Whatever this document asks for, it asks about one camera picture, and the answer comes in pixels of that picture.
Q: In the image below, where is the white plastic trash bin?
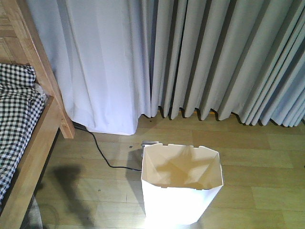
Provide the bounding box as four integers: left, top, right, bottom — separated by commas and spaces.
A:
141, 143, 224, 229

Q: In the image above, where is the light grey pleated curtain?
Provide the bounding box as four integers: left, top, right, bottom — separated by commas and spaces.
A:
27, 0, 305, 135

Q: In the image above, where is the grey round rug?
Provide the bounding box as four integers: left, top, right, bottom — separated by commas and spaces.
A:
20, 196, 43, 229

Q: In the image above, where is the black floor power cable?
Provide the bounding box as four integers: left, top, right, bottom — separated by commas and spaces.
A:
72, 121, 143, 172

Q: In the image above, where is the wooden bed frame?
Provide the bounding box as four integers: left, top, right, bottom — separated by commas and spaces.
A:
0, 0, 75, 229

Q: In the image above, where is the black white checkered bedding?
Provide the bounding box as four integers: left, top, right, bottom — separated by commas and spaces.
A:
0, 63, 46, 199

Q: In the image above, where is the silver floor outlet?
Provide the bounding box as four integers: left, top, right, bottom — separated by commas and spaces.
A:
141, 141, 159, 156

